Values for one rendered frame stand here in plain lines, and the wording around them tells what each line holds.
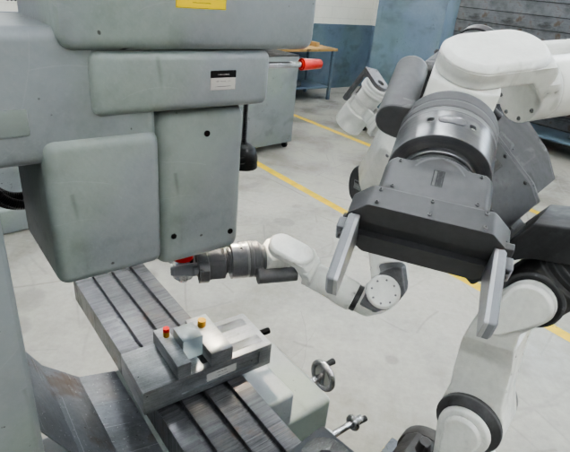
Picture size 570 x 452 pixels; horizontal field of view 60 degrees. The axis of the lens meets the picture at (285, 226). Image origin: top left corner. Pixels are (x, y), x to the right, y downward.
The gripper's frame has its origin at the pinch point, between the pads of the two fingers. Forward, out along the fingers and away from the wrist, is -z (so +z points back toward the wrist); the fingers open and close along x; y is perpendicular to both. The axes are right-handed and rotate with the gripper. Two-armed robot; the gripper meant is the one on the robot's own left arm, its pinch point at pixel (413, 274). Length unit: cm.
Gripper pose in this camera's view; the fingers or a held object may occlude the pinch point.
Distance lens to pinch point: 36.8
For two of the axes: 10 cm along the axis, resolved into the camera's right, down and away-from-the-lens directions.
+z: 3.5, -7.1, 6.2
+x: -9.4, -2.4, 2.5
